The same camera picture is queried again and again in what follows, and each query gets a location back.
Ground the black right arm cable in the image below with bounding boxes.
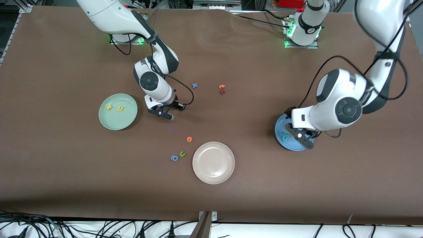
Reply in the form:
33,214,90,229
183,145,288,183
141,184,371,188
111,33,194,106

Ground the black cable on table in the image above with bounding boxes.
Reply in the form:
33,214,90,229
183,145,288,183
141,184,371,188
231,12,288,27
262,9,290,20

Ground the aluminium frame profile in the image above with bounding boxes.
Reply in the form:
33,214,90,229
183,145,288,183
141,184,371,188
193,0,242,10

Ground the beige plate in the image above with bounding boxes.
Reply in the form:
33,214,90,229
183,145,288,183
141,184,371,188
192,141,235,184

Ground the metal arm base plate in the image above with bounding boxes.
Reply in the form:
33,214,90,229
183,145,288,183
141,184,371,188
110,33,146,45
284,18,319,49

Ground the metal table edge bracket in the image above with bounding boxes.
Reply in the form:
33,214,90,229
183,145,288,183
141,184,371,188
190,211,218,238

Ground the red background object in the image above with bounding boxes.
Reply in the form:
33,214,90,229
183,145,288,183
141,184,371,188
278,0,305,9

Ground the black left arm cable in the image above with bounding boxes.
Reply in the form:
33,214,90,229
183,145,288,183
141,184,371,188
297,0,409,139

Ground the blue plate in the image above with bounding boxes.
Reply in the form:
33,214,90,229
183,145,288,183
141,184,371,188
274,113,315,152

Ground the green plate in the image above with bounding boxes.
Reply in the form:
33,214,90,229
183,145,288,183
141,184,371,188
98,94,138,131

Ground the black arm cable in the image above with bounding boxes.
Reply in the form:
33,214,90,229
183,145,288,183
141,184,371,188
297,0,409,139
111,33,194,106

